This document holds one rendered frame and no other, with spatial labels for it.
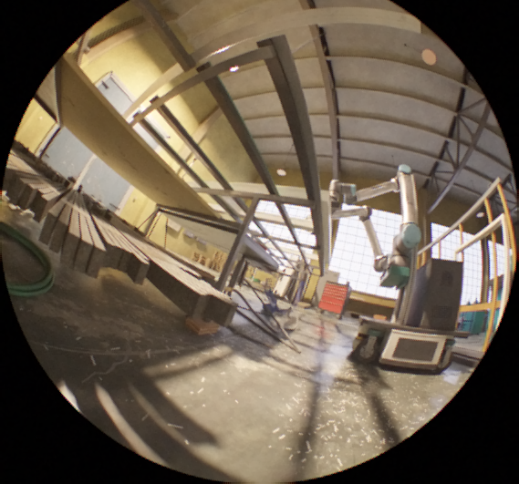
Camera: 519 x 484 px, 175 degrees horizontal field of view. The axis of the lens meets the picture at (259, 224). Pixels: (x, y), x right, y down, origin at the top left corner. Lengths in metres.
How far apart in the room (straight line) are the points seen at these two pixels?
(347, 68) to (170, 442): 8.59
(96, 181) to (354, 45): 10.35
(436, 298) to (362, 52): 7.86
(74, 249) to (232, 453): 0.42
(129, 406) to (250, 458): 0.25
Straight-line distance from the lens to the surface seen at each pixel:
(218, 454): 0.43
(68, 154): 6.69
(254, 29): 0.51
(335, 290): 4.89
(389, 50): 8.29
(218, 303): 0.21
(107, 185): 6.70
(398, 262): 1.36
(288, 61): 0.50
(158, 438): 0.41
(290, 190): 1.02
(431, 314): 1.46
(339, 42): 8.07
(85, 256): 0.17
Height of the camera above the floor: 0.36
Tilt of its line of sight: 18 degrees up
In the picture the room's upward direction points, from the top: 22 degrees clockwise
